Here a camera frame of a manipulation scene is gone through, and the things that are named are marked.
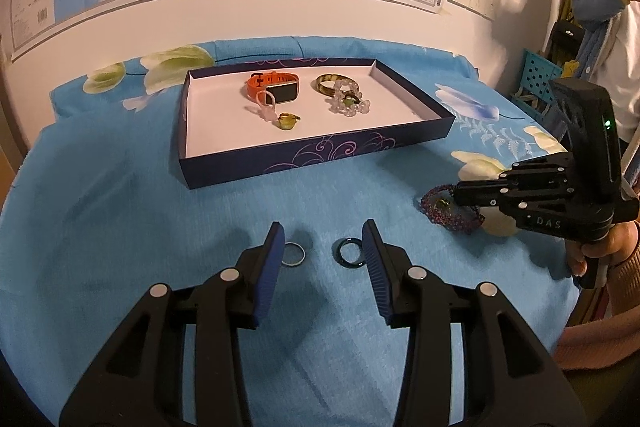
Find purple beaded bracelet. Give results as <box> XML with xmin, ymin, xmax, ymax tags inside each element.
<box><xmin>418</xmin><ymin>184</ymin><xmax>486</xmax><ymax>234</ymax></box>

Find right hand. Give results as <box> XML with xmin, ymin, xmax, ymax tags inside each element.
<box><xmin>565</xmin><ymin>221</ymin><xmax>639</xmax><ymax>277</ymax></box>

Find green stone ring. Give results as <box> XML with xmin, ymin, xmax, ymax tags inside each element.
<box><xmin>275</xmin><ymin>111</ymin><xmax>303</xmax><ymax>131</ymax></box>

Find black ring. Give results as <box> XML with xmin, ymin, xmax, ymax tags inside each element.
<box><xmin>333</xmin><ymin>236</ymin><xmax>368</xmax><ymax>269</ymax></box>

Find blue floral bedsheet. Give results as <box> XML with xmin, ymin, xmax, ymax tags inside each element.
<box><xmin>1</xmin><ymin>38</ymin><xmax>578</xmax><ymax>426</ymax></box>

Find clear crystal bead bracelet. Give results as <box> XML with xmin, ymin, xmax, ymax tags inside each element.
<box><xmin>327</xmin><ymin>78</ymin><xmax>372</xmax><ymax>118</ymax></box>

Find silver ring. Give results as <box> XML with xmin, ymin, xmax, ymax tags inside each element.
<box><xmin>280</xmin><ymin>241</ymin><xmax>307</xmax><ymax>269</ymax></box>

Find tortoiseshell bangle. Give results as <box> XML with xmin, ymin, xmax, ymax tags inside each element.
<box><xmin>314</xmin><ymin>74</ymin><xmax>360</xmax><ymax>98</ymax></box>

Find blue perforated basket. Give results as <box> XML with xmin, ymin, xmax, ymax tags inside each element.
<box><xmin>510</xmin><ymin>50</ymin><xmax>562</xmax><ymax>124</ymax></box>

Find pale pink pendant cord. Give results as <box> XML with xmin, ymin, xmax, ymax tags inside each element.
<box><xmin>244</xmin><ymin>89</ymin><xmax>282</xmax><ymax>124</ymax></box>

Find dark blue tray box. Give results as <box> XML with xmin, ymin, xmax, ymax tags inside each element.
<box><xmin>177</xmin><ymin>57</ymin><xmax>454</xmax><ymax>188</ymax></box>

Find orange smartwatch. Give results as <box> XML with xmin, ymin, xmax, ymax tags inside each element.
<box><xmin>246</xmin><ymin>70</ymin><xmax>299</xmax><ymax>104</ymax></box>

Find hanging blue white clothes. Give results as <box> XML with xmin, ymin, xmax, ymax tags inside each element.
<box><xmin>572</xmin><ymin>0</ymin><xmax>639</xmax><ymax>144</ymax></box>

